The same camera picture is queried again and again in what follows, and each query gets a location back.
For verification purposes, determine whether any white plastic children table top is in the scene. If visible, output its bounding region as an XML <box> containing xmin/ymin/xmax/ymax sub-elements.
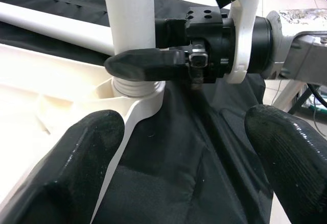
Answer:
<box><xmin>0</xmin><ymin>42</ymin><xmax>167</xmax><ymax>224</ymax></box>

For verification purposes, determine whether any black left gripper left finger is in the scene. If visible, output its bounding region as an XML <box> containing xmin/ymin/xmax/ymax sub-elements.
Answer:
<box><xmin>0</xmin><ymin>110</ymin><xmax>126</xmax><ymax>224</ymax></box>

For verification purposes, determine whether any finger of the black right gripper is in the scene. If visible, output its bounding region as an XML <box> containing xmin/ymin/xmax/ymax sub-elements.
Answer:
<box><xmin>154</xmin><ymin>18</ymin><xmax>189</xmax><ymax>49</ymax></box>
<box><xmin>104</xmin><ymin>47</ymin><xmax>191</xmax><ymax>82</ymax></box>

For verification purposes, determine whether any white plastic table leg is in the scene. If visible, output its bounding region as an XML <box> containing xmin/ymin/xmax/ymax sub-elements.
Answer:
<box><xmin>102</xmin><ymin>0</ymin><xmax>166</xmax><ymax>98</ymax></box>
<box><xmin>0</xmin><ymin>2</ymin><xmax>114</xmax><ymax>55</ymax></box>

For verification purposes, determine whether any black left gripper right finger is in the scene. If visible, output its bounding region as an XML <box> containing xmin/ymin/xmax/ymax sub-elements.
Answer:
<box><xmin>244</xmin><ymin>105</ymin><xmax>327</xmax><ymax>224</ymax></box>

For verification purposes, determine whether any black-legged table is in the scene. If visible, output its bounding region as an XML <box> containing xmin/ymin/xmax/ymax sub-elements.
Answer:
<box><xmin>287</xmin><ymin>85</ymin><xmax>316</xmax><ymax>116</ymax></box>

